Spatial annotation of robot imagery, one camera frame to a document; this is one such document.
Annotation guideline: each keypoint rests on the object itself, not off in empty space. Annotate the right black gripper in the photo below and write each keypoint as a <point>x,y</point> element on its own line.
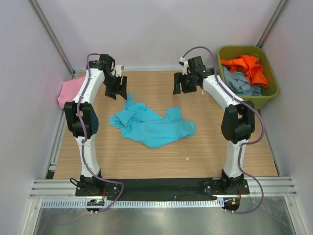
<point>178,80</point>

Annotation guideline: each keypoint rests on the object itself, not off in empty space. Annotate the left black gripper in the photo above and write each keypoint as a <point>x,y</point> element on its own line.
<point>112,93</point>

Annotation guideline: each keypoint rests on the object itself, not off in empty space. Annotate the cyan t shirt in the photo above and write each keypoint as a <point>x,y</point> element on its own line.
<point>141,124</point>

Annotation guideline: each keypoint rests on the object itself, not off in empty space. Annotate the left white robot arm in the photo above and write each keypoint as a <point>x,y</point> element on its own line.
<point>83,122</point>

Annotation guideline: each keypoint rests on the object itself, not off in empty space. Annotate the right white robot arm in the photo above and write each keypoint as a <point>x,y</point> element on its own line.
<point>238,121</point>

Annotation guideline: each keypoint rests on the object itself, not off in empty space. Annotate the pink folded t shirt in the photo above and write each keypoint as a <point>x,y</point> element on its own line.
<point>69,91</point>

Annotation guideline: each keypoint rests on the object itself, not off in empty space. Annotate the grey blue t shirt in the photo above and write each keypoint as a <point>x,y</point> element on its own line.
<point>239,84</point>

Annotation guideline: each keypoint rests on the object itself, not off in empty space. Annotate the olive green plastic bin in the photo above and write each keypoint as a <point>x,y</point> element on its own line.
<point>231,52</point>

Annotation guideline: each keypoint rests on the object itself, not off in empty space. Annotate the orange t shirt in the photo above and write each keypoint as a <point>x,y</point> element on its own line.
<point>249,65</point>

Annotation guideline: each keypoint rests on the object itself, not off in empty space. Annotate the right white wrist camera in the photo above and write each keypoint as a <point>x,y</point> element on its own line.
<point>185,66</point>

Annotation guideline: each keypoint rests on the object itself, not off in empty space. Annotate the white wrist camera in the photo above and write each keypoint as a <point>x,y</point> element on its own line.
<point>185,66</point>
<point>118,70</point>

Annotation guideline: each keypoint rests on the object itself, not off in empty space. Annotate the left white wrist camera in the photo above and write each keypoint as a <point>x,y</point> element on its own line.
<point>118,70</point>

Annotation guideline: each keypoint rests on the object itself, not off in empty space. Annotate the left aluminium corner post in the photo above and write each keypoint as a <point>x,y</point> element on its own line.
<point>48,29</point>

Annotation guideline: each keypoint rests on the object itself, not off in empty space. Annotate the aluminium corner post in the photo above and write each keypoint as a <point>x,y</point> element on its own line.
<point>278,12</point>
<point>48,29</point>

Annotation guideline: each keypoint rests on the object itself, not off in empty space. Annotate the right aluminium corner post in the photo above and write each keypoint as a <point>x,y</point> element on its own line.
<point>278,12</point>

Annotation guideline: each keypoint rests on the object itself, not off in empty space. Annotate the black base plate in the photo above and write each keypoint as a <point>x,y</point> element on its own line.
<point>172,189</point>

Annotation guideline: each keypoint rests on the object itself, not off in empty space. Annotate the white slotted cable duct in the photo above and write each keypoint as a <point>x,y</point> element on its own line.
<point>97,204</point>

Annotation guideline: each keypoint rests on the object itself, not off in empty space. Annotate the aluminium front rail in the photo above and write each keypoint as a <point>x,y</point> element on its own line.
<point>267,186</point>

